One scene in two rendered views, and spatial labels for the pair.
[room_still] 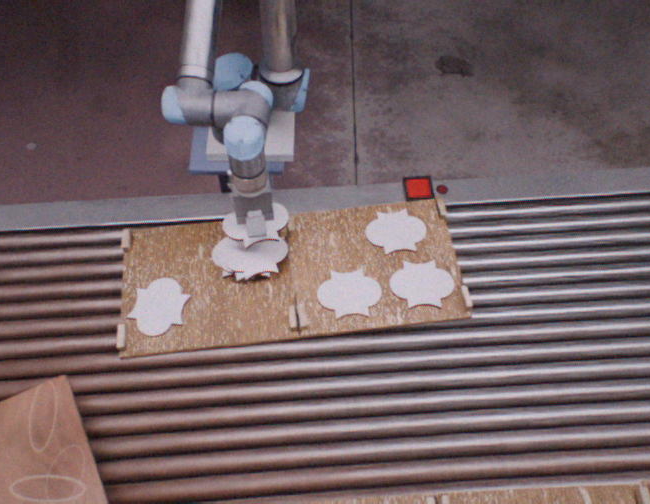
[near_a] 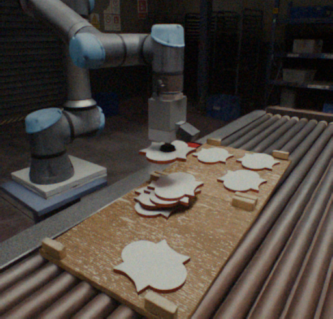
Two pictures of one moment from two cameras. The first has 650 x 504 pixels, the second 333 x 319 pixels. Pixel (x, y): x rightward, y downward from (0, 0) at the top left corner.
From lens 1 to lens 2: 1.28 m
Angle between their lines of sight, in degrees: 52
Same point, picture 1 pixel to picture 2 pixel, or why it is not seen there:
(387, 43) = not seen: hidden behind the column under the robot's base
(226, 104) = (129, 36)
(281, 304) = (222, 206)
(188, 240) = (107, 220)
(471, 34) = not seen: hidden behind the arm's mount
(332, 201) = (161, 167)
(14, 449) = not seen: outside the picture
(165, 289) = (140, 250)
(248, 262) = (180, 189)
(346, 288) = (237, 178)
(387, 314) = (269, 177)
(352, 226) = (191, 164)
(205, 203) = (85, 205)
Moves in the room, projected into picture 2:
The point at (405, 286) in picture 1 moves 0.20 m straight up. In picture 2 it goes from (255, 164) to (262, 107)
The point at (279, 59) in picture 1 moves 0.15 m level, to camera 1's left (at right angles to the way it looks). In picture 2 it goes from (85, 88) to (44, 93)
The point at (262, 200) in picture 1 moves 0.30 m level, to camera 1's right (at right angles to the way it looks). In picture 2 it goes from (182, 107) to (238, 91)
